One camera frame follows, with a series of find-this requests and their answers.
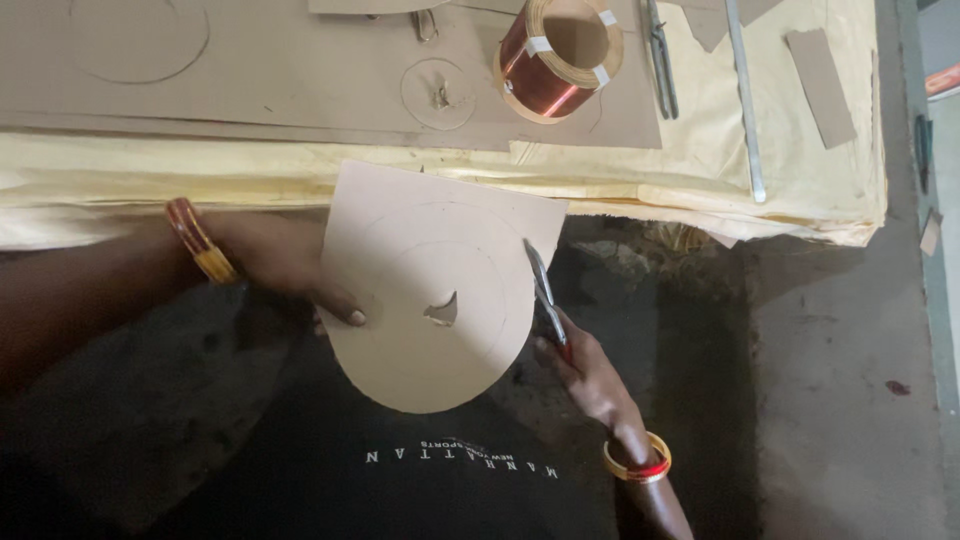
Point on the person's left hand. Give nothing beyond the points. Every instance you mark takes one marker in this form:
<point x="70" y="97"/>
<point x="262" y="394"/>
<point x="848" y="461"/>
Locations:
<point x="281" y="255"/>

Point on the person's right hand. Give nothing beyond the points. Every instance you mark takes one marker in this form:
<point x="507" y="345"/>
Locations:
<point x="592" y="371"/>

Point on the person's right fingers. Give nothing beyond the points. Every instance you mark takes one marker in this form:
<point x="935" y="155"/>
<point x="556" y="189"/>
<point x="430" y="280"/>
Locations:
<point x="551" y="346"/>

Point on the brown cardboard piece with circles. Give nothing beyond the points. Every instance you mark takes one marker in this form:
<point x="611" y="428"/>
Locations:
<point x="442" y="289"/>

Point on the red and gold right bangle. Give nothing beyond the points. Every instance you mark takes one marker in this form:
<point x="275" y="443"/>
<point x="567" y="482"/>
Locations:
<point x="637" y="461"/>

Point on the red and gold bangle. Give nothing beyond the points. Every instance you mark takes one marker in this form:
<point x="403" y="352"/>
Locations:
<point x="199" y="240"/>
<point x="637" y="461"/>

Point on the person's black printed shirt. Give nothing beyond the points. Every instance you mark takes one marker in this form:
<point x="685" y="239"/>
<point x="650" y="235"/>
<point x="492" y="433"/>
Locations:
<point x="337" y="457"/>

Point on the yellow paper sheets stack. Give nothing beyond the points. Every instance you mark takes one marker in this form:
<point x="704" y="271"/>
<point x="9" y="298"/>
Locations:
<point x="712" y="165"/>

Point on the dark metal pliers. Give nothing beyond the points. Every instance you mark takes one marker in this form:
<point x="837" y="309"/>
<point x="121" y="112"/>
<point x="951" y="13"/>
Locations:
<point x="661" y="60"/>

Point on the long metal rod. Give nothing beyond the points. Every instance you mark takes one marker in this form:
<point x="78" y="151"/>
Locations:
<point x="746" y="97"/>

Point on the metal compass tool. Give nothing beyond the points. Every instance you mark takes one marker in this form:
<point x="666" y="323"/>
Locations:
<point x="424" y="24"/>

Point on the red and gold left bangle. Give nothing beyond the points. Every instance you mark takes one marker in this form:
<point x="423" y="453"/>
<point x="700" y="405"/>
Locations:
<point x="199" y="240"/>

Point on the brown cardboard scrap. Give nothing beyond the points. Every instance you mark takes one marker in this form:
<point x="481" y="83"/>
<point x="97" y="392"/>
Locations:
<point x="720" y="19"/>

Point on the large brown cardboard sheet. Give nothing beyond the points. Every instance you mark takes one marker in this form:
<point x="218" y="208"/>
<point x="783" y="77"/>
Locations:
<point x="300" y="75"/>

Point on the small brown cardboard strip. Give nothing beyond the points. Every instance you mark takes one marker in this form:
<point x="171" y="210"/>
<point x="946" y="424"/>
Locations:
<point x="821" y="86"/>

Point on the small cardboard scrap on floor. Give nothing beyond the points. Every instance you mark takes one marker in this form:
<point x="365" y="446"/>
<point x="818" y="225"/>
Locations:
<point x="931" y="232"/>

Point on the dark green pen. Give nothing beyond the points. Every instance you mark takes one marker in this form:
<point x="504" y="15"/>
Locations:
<point x="922" y="150"/>

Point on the orange and white object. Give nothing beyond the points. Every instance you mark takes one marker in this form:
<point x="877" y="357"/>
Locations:
<point x="943" y="81"/>

